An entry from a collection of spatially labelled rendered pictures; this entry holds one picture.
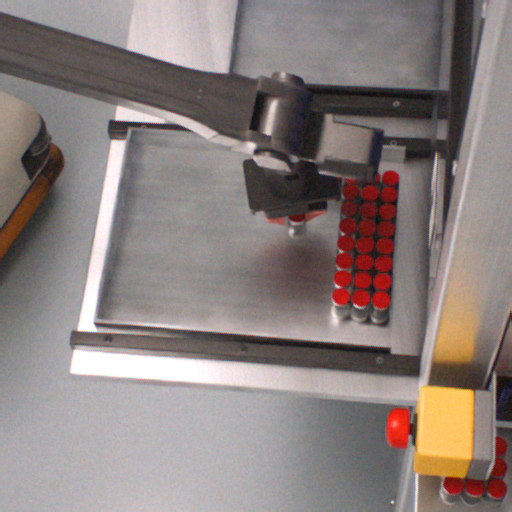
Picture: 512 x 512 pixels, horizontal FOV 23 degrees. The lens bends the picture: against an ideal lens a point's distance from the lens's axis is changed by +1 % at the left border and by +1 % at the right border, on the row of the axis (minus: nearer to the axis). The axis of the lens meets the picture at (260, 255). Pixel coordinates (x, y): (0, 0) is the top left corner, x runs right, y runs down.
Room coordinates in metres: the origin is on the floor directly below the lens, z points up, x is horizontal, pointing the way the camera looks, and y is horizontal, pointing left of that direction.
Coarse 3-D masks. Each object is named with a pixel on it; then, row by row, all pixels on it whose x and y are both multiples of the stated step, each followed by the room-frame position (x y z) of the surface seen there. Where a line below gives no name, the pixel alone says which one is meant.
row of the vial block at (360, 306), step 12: (372, 192) 0.68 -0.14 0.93; (360, 204) 0.68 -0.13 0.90; (372, 204) 0.67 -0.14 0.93; (360, 216) 0.66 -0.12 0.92; (372, 216) 0.65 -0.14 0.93; (360, 228) 0.64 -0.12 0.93; (372, 228) 0.64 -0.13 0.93; (360, 240) 0.62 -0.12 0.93; (372, 240) 0.62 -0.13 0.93; (360, 252) 0.61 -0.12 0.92; (372, 252) 0.61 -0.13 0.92; (360, 264) 0.59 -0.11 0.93; (372, 264) 0.59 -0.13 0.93; (360, 276) 0.58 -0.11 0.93; (372, 276) 0.59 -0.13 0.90; (360, 288) 0.56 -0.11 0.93; (360, 300) 0.55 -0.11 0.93; (360, 312) 0.54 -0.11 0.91
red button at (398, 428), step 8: (400, 408) 0.39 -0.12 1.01; (392, 416) 0.38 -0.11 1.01; (400, 416) 0.38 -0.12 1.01; (408, 416) 0.38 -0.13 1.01; (392, 424) 0.37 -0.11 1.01; (400, 424) 0.37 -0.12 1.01; (408, 424) 0.37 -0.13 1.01; (392, 432) 0.37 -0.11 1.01; (400, 432) 0.36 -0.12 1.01; (408, 432) 0.36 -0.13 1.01; (392, 440) 0.36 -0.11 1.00; (400, 440) 0.36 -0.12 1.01; (400, 448) 0.35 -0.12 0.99
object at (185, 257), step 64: (128, 128) 0.82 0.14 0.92; (128, 192) 0.75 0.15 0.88; (192, 192) 0.74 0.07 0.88; (128, 256) 0.66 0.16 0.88; (192, 256) 0.65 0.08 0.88; (256, 256) 0.64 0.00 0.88; (320, 256) 0.63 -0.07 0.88; (128, 320) 0.58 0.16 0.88; (192, 320) 0.57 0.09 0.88; (256, 320) 0.56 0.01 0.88; (320, 320) 0.55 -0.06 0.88
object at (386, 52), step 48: (240, 0) 1.01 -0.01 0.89; (288, 0) 1.00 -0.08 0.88; (336, 0) 0.99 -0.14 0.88; (384, 0) 0.99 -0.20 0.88; (432, 0) 0.98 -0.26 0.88; (240, 48) 0.94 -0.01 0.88; (288, 48) 0.93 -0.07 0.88; (336, 48) 0.92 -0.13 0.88; (384, 48) 0.91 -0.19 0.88; (432, 48) 0.90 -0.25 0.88; (384, 96) 0.83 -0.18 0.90; (432, 96) 0.82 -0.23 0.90
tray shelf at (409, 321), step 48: (144, 0) 1.03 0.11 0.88; (192, 0) 1.02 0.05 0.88; (144, 48) 0.96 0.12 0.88; (192, 48) 0.95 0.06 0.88; (432, 144) 0.76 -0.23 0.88; (96, 240) 0.69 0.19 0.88; (96, 288) 0.62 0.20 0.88; (192, 384) 0.49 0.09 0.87; (240, 384) 0.48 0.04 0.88; (288, 384) 0.47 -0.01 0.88; (336, 384) 0.47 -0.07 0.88; (384, 384) 0.46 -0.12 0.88
